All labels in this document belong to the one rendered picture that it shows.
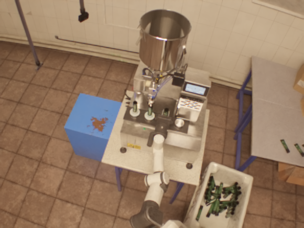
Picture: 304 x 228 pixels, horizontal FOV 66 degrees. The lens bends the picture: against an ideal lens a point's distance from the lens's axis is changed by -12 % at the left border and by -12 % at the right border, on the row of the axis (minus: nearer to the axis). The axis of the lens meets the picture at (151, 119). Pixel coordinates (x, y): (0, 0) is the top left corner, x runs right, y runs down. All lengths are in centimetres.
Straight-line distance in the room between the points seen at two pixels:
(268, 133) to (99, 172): 177
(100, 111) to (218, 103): 164
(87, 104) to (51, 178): 94
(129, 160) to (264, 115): 137
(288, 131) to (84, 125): 194
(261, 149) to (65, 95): 241
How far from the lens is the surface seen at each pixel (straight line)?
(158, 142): 162
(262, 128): 253
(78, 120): 247
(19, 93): 370
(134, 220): 140
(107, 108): 251
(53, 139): 313
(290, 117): 278
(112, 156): 210
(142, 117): 194
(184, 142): 188
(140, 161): 208
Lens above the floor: 267
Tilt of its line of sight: 58 degrees down
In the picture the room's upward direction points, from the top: 8 degrees clockwise
